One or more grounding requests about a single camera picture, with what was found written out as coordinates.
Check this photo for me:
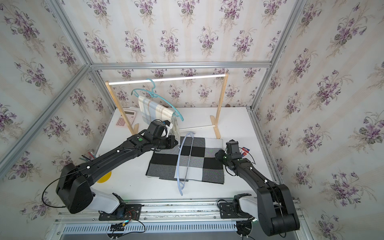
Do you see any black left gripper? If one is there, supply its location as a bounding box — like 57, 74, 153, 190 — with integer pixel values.
152, 136, 182, 151

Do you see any plaid blue cream scarf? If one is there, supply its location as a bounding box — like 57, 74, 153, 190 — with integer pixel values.
138, 96, 180, 140

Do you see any teal plastic hanger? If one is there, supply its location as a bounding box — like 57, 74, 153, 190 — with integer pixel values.
131, 79, 184, 122

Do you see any light blue plastic hanger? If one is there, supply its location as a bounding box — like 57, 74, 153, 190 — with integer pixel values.
175, 131, 196, 196

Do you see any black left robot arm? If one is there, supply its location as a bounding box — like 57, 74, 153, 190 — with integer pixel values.
56, 120, 178, 219

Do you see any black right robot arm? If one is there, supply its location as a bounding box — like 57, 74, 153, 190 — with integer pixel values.
215, 140, 301, 236

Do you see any black white checkered scarf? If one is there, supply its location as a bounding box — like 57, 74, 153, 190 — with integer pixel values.
146, 137, 225, 185

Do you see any pink calculator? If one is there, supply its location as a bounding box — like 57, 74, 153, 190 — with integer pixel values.
115, 109, 138, 128

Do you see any wooden clothes rack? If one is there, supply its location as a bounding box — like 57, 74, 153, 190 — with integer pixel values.
105, 74, 229, 139

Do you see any yellow pencil cup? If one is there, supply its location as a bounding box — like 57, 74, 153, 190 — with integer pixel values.
97, 171, 112, 184

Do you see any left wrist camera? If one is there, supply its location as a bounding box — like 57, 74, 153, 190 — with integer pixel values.
162, 120, 173, 133

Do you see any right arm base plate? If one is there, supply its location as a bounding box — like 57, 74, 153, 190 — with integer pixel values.
217, 201, 254, 219

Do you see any aluminium front rail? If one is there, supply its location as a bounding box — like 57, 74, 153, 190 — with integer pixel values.
56, 197, 307, 224

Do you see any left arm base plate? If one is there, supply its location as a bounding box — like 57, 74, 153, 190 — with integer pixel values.
99, 204, 143, 221

